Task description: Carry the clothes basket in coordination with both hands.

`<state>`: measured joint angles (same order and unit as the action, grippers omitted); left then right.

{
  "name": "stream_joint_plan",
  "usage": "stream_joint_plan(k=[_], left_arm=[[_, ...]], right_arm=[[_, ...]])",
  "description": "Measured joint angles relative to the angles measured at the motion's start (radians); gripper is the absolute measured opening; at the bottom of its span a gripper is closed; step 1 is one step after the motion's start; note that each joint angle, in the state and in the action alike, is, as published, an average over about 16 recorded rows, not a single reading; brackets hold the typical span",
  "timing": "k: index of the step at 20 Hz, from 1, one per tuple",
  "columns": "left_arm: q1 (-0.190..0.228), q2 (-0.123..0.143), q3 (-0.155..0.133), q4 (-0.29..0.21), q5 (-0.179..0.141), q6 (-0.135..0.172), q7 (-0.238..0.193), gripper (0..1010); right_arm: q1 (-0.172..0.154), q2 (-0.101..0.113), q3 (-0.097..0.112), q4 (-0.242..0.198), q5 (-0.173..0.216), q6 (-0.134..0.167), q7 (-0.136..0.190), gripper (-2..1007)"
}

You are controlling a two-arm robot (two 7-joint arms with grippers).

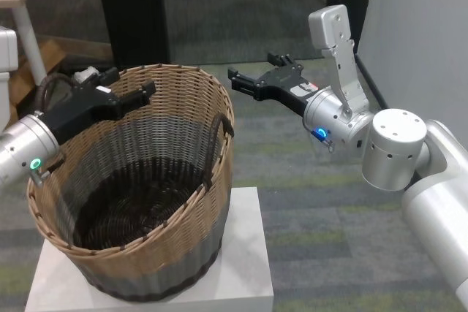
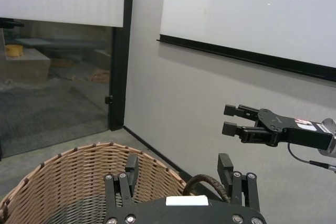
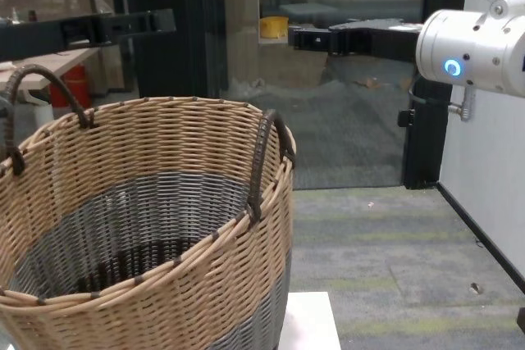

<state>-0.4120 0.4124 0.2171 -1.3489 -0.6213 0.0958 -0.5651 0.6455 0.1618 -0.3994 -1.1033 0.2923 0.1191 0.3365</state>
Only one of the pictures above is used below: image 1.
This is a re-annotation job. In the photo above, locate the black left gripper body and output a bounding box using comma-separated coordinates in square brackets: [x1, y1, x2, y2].
[36, 84, 124, 145]

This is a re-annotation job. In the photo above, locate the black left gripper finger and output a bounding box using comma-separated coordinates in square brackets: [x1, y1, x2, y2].
[116, 80, 156, 113]
[75, 66, 121, 90]

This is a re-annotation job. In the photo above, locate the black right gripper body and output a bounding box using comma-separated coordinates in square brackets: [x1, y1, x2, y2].
[255, 64, 323, 118]

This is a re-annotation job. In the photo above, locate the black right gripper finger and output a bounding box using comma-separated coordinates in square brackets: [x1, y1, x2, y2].
[227, 66, 263, 102]
[266, 51, 305, 71]

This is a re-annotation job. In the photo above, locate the tan grey woven laundry basket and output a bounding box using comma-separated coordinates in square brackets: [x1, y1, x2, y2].
[26, 63, 235, 302]

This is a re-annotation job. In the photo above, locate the white crumpled bag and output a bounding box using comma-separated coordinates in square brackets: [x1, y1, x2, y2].
[72, 66, 100, 85]

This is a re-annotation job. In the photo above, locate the brown cardboard box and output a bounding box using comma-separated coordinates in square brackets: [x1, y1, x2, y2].
[7, 36, 113, 118]

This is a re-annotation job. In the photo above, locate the wide black pillar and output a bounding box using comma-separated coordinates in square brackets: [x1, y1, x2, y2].
[94, 0, 171, 69]

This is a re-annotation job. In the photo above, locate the wooden desk with white leg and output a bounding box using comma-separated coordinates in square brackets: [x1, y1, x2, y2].
[0, 0, 50, 85]

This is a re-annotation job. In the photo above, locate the black wall baseboard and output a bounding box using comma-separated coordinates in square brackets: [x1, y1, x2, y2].
[353, 53, 391, 109]

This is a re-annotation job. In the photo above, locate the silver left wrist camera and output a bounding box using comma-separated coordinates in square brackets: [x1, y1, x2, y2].
[0, 26, 19, 129]

